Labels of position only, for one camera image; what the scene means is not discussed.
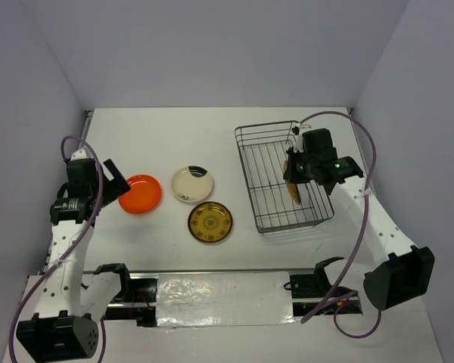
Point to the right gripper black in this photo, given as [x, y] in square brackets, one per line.
[290, 174]

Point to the wire dish rack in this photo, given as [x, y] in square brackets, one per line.
[262, 152]

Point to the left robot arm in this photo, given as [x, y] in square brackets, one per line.
[65, 323]

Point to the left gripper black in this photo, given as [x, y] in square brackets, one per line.
[120, 187]

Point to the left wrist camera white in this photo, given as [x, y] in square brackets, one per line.
[80, 154]

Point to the orange plate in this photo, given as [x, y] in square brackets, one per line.
[144, 195]

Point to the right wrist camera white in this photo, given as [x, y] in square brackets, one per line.
[298, 135]

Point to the silver tape sheet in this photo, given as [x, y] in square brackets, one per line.
[223, 299]

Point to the mustard plate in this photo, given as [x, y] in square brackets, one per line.
[210, 222]
[293, 191]

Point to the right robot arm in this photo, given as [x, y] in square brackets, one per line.
[402, 270]

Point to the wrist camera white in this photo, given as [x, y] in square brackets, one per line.
[80, 154]
[298, 135]

